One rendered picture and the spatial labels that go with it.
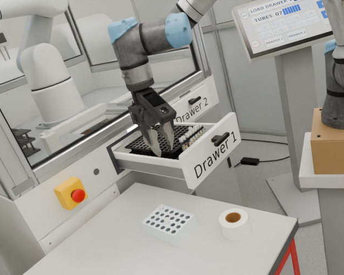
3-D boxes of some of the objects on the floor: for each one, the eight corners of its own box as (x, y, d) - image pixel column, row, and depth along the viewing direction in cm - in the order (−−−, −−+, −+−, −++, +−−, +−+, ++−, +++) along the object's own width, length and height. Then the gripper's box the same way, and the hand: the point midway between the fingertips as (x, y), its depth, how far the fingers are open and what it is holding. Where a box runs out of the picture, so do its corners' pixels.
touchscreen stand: (375, 208, 167) (369, 16, 128) (294, 228, 170) (264, 47, 132) (329, 166, 213) (314, 14, 174) (266, 182, 216) (237, 37, 178)
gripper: (147, 73, 85) (167, 140, 94) (113, 88, 80) (138, 157, 89) (164, 74, 79) (184, 146, 87) (128, 90, 74) (153, 165, 82)
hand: (165, 149), depth 85 cm, fingers open, 3 cm apart
